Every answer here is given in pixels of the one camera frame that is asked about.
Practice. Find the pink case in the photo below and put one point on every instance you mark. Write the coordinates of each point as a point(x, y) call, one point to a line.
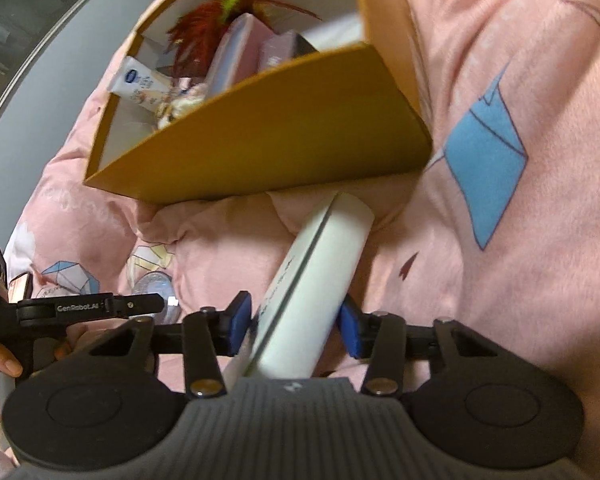
point(235, 50)

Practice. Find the clear round jar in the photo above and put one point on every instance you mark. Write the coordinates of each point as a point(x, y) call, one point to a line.
point(155, 292)

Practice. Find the yellow cardboard box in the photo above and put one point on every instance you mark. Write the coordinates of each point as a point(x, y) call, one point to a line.
point(280, 135)

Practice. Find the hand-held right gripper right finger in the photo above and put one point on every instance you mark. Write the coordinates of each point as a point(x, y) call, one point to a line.
point(354, 332)

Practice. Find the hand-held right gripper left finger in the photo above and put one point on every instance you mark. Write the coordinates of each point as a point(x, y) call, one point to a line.
point(241, 321)

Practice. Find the pink printed blanket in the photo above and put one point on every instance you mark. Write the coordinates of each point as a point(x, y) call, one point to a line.
point(530, 285)

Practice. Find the white knitted doll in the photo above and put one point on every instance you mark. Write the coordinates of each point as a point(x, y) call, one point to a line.
point(180, 107)

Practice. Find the red green feather toy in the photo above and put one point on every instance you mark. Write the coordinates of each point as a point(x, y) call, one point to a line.
point(205, 25)

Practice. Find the window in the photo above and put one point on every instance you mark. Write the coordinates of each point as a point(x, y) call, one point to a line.
point(15, 25)

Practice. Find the white long box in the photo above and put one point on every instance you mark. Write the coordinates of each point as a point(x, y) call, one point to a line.
point(320, 280)

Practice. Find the white cream tube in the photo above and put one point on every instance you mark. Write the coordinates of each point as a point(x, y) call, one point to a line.
point(140, 82)

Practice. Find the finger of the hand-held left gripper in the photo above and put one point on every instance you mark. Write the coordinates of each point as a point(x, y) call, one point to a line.
point(80, 306)

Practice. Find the smartphone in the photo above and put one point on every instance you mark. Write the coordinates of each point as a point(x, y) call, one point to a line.
point(21, 287)

